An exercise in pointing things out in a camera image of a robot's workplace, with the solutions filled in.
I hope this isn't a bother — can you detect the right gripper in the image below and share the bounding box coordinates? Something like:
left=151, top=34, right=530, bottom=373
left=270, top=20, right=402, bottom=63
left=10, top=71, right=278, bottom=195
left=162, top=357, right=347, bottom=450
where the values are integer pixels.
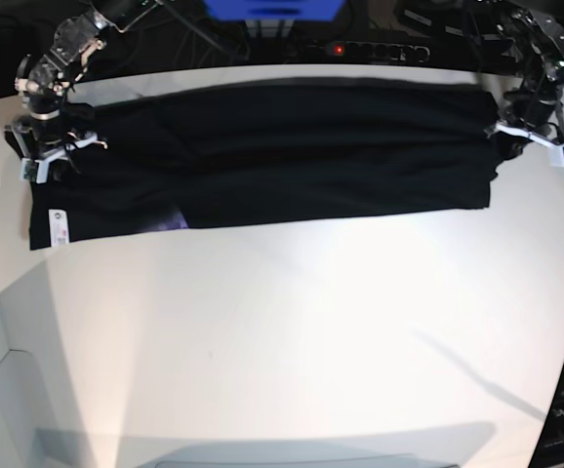
left=3, top=115, right=109, bottom=169

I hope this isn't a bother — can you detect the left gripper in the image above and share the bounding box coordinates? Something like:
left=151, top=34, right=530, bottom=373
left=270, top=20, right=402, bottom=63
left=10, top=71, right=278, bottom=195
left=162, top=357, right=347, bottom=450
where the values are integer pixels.
left=485, top=97, right=564, bottom=160

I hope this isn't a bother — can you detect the black T-shirt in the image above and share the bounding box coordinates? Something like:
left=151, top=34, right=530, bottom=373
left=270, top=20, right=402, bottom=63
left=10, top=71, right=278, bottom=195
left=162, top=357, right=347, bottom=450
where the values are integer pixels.
left=29, top=78, right=519, bottom=251

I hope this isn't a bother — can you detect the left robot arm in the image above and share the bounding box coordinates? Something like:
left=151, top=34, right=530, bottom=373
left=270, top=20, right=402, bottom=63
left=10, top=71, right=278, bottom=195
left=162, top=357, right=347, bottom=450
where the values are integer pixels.
left=396, top=1, right=564, bottom=167

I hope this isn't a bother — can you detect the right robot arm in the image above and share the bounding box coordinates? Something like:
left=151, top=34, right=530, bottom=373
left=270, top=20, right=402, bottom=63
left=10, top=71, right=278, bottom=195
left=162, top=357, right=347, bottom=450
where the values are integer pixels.
left=8, top=1, right=161, bottom=173

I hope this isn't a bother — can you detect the white clothing label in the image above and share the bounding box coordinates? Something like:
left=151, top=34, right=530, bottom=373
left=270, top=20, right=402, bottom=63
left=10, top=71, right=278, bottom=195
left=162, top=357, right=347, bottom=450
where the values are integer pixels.
left=48, top=209, right=70, bottom=248

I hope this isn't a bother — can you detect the black power strip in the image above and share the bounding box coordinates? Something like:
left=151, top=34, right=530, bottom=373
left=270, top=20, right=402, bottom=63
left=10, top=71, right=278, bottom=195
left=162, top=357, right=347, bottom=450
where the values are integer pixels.
left=318, top=41, right=431, bottom=64

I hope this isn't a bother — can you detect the blue box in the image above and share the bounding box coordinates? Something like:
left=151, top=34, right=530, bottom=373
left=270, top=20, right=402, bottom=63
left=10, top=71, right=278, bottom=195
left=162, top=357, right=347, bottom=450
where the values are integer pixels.
left=203, top=0, right=344, bottom=21

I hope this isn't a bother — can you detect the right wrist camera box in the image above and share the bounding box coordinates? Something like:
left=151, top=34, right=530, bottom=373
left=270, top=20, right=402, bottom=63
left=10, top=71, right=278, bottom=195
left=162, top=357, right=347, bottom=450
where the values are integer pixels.
left=20, top=158, right=51, bottom=184

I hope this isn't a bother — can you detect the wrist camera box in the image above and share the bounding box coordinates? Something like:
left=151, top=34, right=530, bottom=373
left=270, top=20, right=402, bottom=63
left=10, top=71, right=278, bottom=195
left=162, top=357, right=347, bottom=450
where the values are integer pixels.
left=20, top=158, right=51, bottom=184
left=547, top=142, right=564, bottom=168

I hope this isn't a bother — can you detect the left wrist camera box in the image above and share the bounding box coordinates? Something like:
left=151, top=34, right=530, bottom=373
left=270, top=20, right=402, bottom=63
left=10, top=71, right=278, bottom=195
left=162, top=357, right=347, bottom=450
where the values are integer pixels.
left=547, top=142, right=564, bottom=168

